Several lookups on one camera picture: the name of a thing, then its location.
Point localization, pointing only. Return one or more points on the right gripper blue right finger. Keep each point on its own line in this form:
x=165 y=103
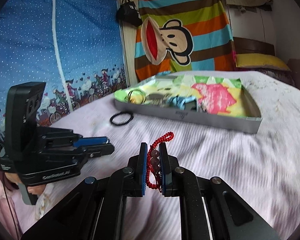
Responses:
x=210 y=208

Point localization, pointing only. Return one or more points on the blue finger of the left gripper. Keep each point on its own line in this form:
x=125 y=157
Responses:
x=90 y=141
x=94 y=151

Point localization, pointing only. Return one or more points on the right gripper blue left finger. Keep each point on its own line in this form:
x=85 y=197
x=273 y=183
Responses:
x=95 y=208

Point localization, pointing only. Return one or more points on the beige hair claw clip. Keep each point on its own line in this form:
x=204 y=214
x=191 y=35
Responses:
x=157 y=99

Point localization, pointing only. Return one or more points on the light blue wrist watch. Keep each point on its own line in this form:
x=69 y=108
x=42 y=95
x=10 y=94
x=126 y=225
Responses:
x=183 y=103

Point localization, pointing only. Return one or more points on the black alligator hair clip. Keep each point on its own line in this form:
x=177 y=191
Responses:
x=202 y=107

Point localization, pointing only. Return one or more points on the pink bed sheet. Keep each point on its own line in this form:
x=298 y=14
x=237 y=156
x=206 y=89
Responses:
x=263 y=168

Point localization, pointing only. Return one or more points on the grey metal tray box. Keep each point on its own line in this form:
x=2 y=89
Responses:
x=249 y=124

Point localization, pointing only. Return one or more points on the blue fabric wardrobe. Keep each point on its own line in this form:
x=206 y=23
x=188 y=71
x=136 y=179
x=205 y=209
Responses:
x=73 y=46

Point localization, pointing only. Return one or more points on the colourful cartoon paper liner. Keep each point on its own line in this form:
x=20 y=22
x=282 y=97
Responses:
x=221 y=96

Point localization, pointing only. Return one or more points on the black hanging bag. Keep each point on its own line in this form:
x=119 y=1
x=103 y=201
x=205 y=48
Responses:
x=129 y=13

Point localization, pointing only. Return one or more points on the striped monkey cartoon blanket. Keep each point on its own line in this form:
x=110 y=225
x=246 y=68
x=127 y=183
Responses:
x=182 y=35

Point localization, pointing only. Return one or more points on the yellow pillow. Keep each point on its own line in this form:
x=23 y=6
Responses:
x=256 y=60

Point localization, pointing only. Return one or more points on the dark wooden headboard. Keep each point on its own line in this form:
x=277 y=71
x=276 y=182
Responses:
x=249 y=46

